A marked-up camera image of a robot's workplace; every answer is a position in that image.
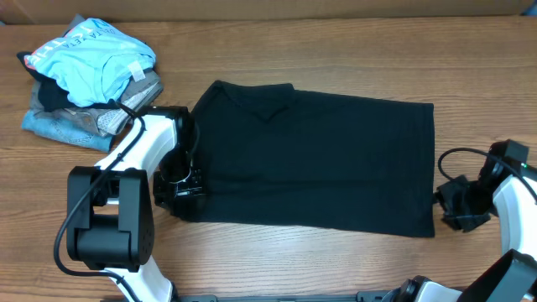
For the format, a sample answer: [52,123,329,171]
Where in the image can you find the dark navy folded garment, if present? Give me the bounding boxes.
[16,50,123,113]

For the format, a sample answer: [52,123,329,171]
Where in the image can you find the light blue printed shirt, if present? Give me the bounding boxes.
[23,18,157,107]

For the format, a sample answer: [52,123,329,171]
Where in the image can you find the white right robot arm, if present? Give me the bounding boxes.
[381,164,536,302]

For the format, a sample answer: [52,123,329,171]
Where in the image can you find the grey folded garment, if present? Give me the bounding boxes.
[29,69,164,138]

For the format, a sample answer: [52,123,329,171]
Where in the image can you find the black t-shirt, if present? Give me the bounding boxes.
[178,81,435,237]

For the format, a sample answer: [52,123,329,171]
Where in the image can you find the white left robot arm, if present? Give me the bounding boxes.
[54,106,206,301]

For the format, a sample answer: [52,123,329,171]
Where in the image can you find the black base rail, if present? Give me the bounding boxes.
[178,290,388,302]

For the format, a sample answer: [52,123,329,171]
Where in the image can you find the blue denim jeans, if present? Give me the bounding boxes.
[21,110,115,153]

